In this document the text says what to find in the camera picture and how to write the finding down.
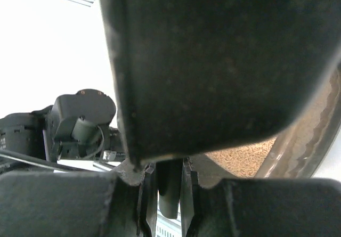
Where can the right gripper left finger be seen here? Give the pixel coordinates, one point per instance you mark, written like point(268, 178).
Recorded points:
point(118, 203)

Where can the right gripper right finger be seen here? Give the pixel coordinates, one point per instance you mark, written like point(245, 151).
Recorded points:
point(214, 205)

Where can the dark brown litter box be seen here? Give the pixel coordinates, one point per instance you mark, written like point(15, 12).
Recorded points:
point(297, 152)

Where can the black litter scoop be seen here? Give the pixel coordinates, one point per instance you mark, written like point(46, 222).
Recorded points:
point(194, 76)

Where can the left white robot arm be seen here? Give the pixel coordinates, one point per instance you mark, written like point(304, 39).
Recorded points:
point(75, 127)

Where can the white plastic tray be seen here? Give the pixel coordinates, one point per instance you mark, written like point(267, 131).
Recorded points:
point(83, 164)

